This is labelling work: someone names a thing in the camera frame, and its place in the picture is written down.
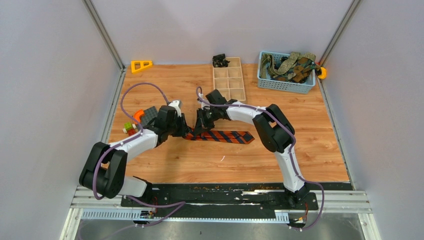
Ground wooden compartment box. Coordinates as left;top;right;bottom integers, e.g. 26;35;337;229
212;57;247;103

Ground olive patterned tie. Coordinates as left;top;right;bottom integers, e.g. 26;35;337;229
259;51;316;80

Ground green and red toy blocks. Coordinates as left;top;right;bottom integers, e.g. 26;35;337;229
122;122;138;136

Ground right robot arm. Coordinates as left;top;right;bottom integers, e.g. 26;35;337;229
197;98;309;209

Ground grey building baseplate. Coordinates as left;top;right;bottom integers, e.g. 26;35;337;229
141;106;158;127

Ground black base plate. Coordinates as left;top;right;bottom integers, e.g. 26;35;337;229
140;183;319;219

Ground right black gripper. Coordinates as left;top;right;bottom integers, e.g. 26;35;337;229
193;106;220;136

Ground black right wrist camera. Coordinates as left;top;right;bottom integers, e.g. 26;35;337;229
206;89;228;108

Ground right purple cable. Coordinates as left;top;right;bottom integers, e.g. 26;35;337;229
195;86;326;232

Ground rolled black tie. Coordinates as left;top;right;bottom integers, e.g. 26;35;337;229
212;53;230;68

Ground orange curved block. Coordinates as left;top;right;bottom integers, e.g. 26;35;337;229
132;109;145;125

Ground orange navy striped tie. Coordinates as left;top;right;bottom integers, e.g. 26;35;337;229
183;128;255;145

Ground yellow orange corner bracket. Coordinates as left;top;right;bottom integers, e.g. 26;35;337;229
315;62;328;80

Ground brown teal patterned tie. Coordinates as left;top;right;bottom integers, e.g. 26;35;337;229
271;56;320;84

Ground blue plastic basket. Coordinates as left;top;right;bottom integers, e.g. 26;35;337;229
257;51;317;94

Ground yellow triangle bracket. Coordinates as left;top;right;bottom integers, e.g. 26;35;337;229
130;60;153;74

